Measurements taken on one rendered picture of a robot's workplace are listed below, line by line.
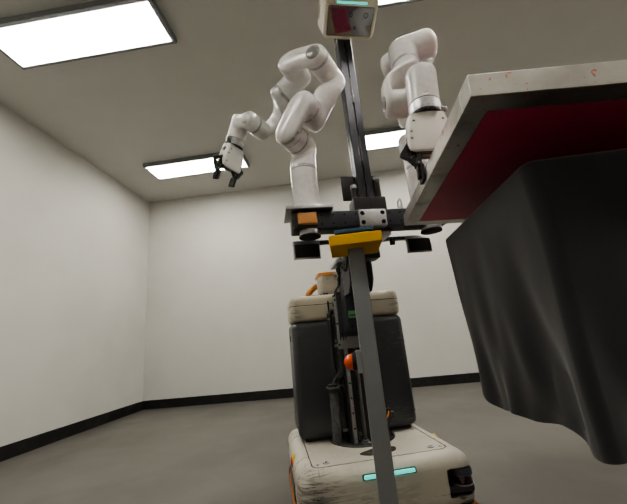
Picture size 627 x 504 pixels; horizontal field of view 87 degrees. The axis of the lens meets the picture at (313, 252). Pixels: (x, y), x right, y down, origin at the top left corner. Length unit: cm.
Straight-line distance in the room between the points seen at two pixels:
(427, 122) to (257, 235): 421
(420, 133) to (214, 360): 439
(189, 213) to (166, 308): 146
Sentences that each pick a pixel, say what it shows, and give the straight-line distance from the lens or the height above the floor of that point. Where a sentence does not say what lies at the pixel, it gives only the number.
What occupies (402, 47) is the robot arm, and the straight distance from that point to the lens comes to 117.
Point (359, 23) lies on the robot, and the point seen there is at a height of 187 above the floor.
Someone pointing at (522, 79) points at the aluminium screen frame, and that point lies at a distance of 61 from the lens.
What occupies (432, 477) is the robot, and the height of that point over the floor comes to 22.
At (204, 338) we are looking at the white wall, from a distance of 494.
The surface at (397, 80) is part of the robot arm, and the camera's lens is 110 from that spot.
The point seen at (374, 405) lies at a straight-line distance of 83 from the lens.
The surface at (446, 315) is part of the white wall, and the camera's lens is 470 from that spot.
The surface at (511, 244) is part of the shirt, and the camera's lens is 68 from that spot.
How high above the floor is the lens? 71
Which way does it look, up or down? 15 degrees up
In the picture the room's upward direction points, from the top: 6 degrees counter-clockwise
